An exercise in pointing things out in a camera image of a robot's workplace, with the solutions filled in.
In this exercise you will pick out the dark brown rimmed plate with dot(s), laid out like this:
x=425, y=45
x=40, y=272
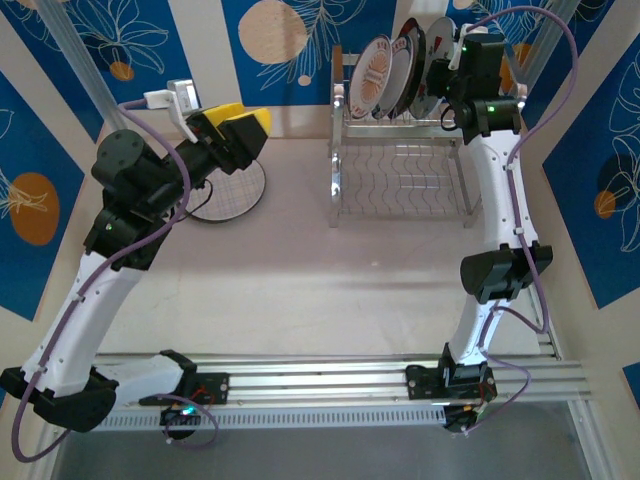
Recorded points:
x=416, y=55

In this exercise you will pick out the fruit print plate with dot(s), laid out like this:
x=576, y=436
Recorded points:
x=440, y=42

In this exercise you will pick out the blue grid line plate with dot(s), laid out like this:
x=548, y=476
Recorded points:
x=235, y=195

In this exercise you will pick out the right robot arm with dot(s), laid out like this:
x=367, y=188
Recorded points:
x=500, y=190

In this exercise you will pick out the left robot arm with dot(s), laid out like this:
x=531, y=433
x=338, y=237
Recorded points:
x=85, y=310

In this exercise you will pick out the steel dish rack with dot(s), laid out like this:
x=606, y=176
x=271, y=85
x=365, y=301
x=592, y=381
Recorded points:
x=410, y=129

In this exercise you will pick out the orange sunburst print plate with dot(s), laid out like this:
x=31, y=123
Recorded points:
x=370, y=75

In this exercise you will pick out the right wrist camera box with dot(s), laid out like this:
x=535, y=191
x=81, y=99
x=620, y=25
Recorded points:
x=470, y=29

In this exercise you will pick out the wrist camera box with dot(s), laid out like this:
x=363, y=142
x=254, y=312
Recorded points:
x=182, y=92
x=470, y=29

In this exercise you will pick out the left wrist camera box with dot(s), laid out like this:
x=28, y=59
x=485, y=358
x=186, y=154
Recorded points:
x=182, y=92

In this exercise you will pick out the aluminium frame post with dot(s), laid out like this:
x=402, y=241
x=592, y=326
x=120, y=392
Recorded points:
x=542, y=50
x=90, y=70

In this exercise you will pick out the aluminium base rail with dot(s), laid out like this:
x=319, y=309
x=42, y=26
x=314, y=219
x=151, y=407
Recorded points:
x=320, y=385

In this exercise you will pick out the aluminium side rail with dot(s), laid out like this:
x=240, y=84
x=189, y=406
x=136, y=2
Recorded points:
x=552, y=345

